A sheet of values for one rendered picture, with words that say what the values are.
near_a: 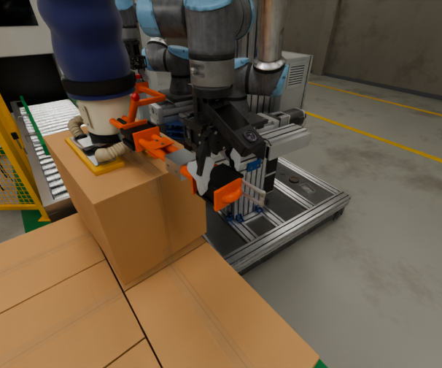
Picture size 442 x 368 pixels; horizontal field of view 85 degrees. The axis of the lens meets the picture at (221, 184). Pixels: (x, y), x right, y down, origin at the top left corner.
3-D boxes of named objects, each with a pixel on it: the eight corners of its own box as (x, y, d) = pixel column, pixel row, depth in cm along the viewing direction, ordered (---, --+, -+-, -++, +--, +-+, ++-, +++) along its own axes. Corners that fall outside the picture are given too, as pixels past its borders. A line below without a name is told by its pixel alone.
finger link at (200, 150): (206, 172, 49) (218, 131, 46) (212, 176, 48) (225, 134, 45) (189, 173, 46) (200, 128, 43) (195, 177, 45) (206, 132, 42)
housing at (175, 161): (164, 170, 62) (162, 155, 60) (186, 161, 66) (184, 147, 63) (179, 182, 58) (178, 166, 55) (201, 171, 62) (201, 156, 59)
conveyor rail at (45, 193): (17, 117, 281) (9, 101, 270) (22, 117, 284) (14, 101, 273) (57, 231, 136) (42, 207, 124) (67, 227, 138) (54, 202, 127)
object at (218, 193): (191, 193, 54) (190, 174, 51) (216, 180, 58) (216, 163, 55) (216, 212, 49) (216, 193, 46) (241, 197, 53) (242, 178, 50)
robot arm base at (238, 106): (236, 109, 115) (237, 87, 109) (257, 118, 105) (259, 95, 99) (209, 115, 108) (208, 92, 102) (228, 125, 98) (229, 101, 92)
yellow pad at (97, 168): (65, 142, 98) (60, 131, 95) (90, 135, 103) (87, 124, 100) (95, 177, 78) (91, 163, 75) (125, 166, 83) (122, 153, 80)
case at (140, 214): (74, 207, 125) (41, 136, 102) (144, 178, 147) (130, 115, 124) (125, 285, 90) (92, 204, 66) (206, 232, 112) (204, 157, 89)
